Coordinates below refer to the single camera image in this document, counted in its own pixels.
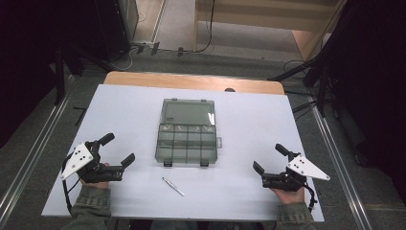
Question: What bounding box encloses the black metal stand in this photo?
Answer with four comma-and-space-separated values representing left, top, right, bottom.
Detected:
267, 47, 338, 119
53, 46, 67, 107

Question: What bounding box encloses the white floor cable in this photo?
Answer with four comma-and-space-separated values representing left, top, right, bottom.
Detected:
109, 47, 139, 72

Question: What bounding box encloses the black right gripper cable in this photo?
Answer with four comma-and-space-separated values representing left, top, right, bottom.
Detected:
304, 183, 319, 214

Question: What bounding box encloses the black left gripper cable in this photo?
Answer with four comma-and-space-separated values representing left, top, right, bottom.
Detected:
61, 152, 81, 216

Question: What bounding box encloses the wooden table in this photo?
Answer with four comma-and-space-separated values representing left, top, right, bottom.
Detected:
103, 71, 285, 96

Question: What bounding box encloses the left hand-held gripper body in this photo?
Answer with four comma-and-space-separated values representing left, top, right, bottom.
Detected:
60, 140, 125, 185

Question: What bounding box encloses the person's right hand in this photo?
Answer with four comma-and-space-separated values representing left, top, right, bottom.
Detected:
270, 186, 306, 205

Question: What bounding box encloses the white table board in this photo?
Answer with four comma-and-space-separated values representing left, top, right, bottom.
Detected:
41, 83, 326, 222

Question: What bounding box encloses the black hanging cable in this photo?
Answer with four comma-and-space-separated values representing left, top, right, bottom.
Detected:
190, 0, 215, 55

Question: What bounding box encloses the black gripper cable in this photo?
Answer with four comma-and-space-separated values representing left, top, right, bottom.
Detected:
304, 183, 319, 214
61, 152, 81, 216

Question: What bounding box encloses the clear grey compartment box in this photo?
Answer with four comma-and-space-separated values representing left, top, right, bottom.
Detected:
154, 98, 223, 168

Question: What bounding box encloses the person's left hand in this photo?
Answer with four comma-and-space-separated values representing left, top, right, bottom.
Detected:
79, 162, 111, 191

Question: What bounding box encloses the metal floor rail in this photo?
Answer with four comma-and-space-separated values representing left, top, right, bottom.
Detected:
309, 103, 373, 230
0, 94, 72, 219

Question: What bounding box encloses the light wooden shelf unit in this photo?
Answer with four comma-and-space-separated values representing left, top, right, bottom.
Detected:
192, 0, 349, 62

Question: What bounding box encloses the black floor cable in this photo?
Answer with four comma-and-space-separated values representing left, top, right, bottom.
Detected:
282, 58, 320, 122

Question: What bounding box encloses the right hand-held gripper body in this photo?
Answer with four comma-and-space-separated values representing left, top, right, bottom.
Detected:
261, 152, 331, 193

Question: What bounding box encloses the black cabinet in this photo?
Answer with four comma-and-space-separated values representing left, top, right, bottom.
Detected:
95, 0, 140, 62

